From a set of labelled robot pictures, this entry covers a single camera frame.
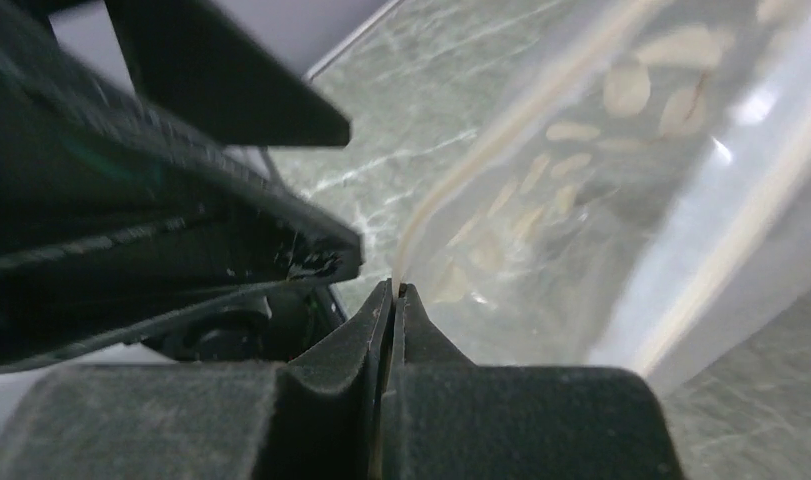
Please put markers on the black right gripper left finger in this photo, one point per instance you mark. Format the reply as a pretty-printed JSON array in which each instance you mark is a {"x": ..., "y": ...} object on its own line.
[{"x": 323, "y": 423}]

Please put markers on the clear spotted zip top bag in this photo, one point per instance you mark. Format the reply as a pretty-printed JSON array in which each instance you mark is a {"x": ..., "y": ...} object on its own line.
[{"x": 642, "y": 199}]

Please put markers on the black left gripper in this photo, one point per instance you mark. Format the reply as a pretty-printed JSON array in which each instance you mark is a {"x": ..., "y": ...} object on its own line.
[{"x": 124, "y": 214}]

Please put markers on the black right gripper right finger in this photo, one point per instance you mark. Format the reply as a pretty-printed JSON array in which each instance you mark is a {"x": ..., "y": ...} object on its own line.
[{"x": 443, "y": 417}]

